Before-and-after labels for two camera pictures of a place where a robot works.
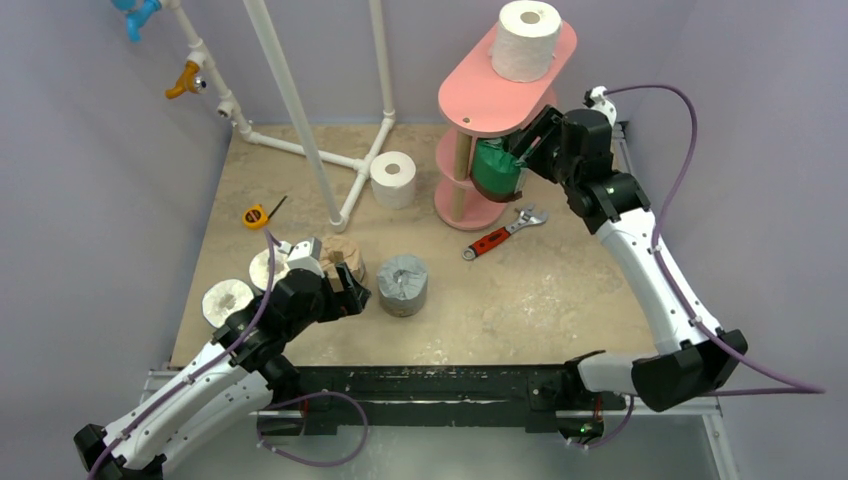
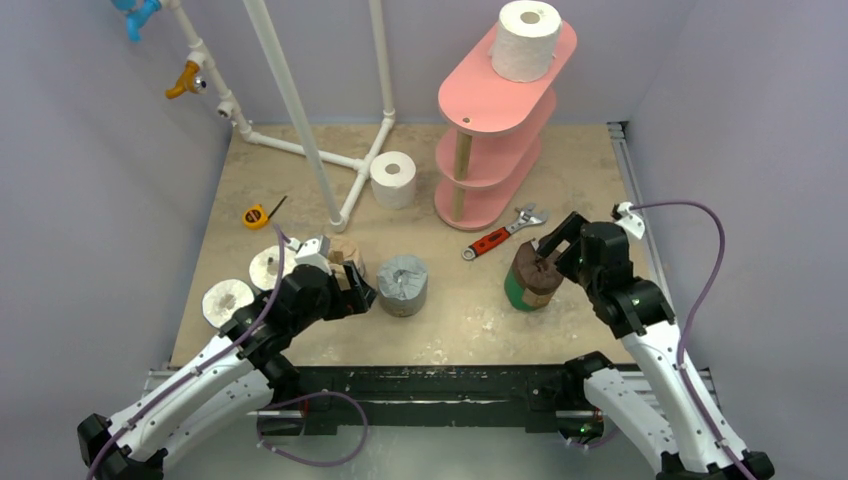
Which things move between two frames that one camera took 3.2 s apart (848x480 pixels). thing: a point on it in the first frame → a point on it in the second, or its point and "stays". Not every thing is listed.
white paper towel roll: [524, 42] stays
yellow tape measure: [256, 216] stays
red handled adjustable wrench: [524, 218] stays
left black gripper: [339, 303] stays
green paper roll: [495, 170] → [531, 281]
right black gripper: [534, 134] → [569, 248]
